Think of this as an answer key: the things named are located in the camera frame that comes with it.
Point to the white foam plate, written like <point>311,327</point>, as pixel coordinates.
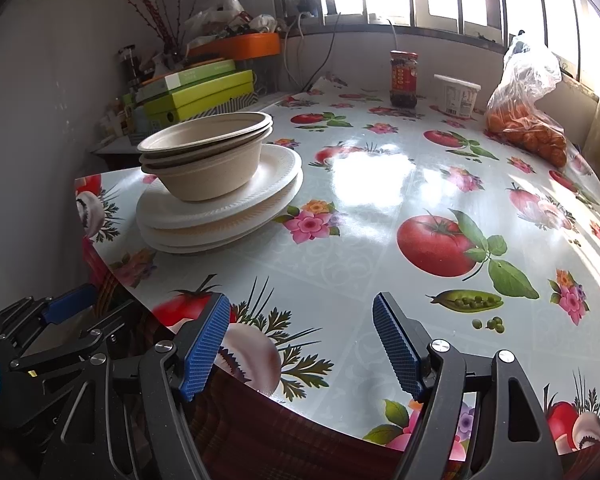
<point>275,170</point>
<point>280,201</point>
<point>205,249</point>

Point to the clear plastic bag of oranges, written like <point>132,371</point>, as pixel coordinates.
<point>527,110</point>

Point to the orange tray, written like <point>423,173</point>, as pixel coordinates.
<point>240,45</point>

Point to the white plastic bags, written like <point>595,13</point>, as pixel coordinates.
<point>215,15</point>

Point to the red plaid cloth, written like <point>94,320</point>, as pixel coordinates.
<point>280,440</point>

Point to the small black bottle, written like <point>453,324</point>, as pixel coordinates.
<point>331,5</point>

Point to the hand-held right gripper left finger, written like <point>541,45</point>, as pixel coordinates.
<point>205,345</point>

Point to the glass jar with red label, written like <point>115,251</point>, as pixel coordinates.
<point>403,80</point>

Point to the white plastic tub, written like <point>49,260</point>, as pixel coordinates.
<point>456,95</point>

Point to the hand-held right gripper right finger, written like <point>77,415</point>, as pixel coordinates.
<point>397,345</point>

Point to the vegetable print vinyl tablecloth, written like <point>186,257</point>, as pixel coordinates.
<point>380,235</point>

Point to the flat white and green box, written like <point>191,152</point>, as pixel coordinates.
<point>195,75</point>

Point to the red berry branches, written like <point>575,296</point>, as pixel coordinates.
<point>145,5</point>

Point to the lime green box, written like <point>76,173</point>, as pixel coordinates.
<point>205,92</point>

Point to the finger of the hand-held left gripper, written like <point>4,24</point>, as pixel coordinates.
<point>70,305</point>
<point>105,325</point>

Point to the beige paper bowl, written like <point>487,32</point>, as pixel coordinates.
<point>205,132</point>
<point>190,156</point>
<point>205,180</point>

